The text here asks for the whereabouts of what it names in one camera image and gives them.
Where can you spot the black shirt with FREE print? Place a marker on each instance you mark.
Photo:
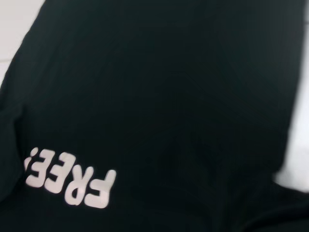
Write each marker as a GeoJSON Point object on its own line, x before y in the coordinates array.
{"type": "Point", "coordinates": [169, 96]}

